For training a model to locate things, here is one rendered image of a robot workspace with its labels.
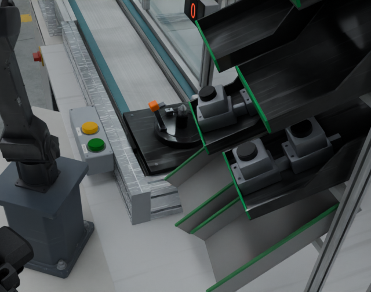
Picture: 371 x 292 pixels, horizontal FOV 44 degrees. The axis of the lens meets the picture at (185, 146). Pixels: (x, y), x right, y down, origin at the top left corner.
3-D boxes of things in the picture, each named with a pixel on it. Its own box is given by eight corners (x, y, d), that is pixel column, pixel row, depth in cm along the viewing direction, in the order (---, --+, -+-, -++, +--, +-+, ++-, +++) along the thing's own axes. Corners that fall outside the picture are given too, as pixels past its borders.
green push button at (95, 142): (90, 155, 110) (89, 149, 109) (86, 145, 113) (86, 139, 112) (106, 152, 111) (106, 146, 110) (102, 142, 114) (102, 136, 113)
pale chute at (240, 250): (222, 300, 79) (206, 292, 76) (204, 240, 88) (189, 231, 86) (363, 210, 70) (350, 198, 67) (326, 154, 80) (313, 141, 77)
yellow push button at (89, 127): (84, 138, 115) (83, 131, 114) (80, 128, 118) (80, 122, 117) (99, 135, 116) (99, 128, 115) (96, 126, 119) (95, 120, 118)
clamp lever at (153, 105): (159, 129, 112) (150, 107, 107) (157, 124, 114) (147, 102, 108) (173, 123, 113) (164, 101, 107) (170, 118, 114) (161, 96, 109)
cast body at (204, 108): (203, 133, 81) (189, 105, 76) (202, 117, 84) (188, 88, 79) (248, 120, 79) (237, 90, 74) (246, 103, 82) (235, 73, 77)
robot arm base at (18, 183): (13, 185, 86) (7, 161, 82) (31, 163, 91) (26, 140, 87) (47, 194, 85) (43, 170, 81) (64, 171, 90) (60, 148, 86)
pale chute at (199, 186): (189, 234, 89) (174, 226, 87) (177, 187, 99) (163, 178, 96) (308, 149, 80) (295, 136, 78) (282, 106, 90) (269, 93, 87)
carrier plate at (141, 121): (150, 178, 106) (151, 171, 104) (122, 118, 123) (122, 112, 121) (243, 157, 113) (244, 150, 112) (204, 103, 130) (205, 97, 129)
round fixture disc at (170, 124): (164, 153, 110) (164, 147, 108) (146, 120, 119) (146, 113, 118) (217, 142, 114) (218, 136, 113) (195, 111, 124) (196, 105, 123)
